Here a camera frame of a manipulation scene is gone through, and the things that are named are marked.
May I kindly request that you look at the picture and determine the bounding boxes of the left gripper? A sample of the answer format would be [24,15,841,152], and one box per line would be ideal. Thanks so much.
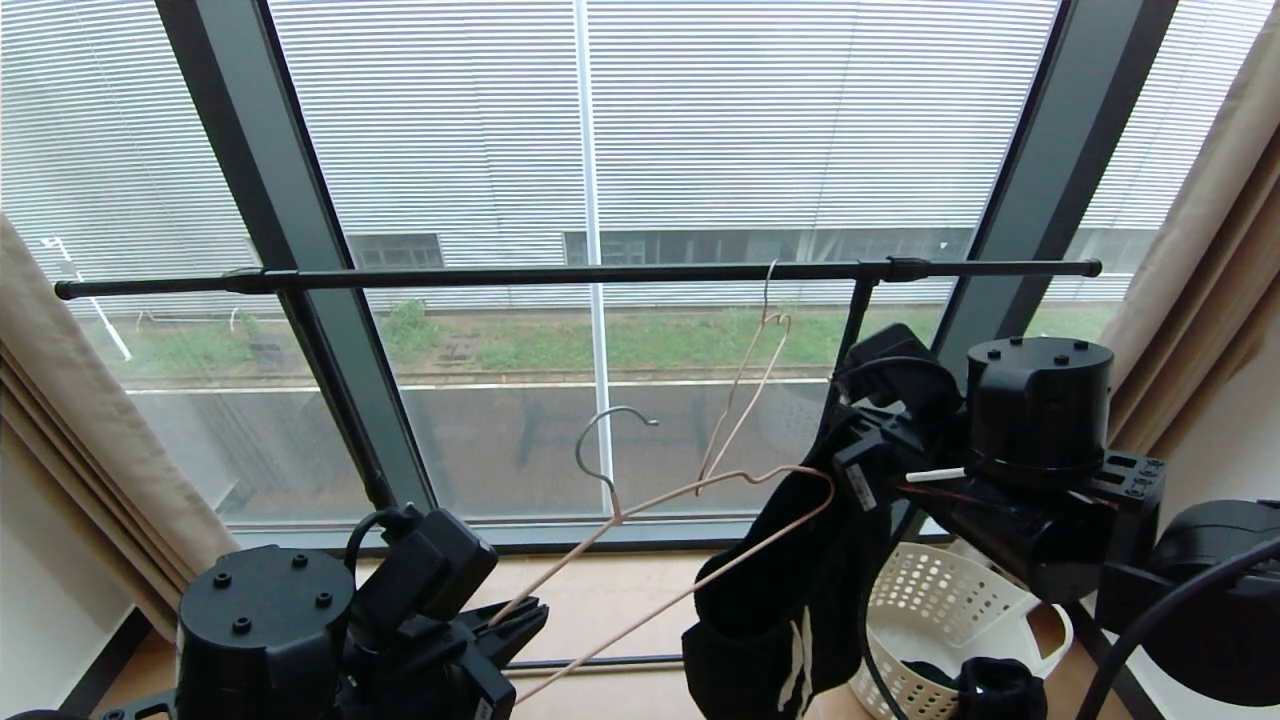
[345,613,519,720]

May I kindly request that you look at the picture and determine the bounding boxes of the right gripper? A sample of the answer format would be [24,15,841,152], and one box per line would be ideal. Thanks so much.
[818,403,968,543]

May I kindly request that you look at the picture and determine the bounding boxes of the pink clothes hanger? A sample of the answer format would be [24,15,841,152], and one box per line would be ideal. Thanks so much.
[488,405,837,706]
[697,262,793,483]

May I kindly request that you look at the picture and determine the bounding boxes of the black garment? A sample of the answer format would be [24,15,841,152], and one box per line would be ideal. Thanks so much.
[683,465,906,720]
[905,657,1048,720]

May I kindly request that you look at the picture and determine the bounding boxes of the white laundry basket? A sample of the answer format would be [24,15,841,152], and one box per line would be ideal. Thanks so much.
[850,543,1074,720]

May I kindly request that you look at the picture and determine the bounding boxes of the black clothes rack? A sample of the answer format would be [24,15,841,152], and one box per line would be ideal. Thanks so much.
[55,258,1103,671]

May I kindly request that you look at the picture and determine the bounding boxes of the beige curtain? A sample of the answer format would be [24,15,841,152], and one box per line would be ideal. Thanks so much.
[1095,0,1280,461]
[0,215,241,641]

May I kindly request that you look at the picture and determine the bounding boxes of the window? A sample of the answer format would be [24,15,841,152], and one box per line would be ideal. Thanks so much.
[0,0,1280,551]

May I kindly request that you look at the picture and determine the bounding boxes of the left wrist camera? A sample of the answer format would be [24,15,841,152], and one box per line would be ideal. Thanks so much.
[350,508,498,651]

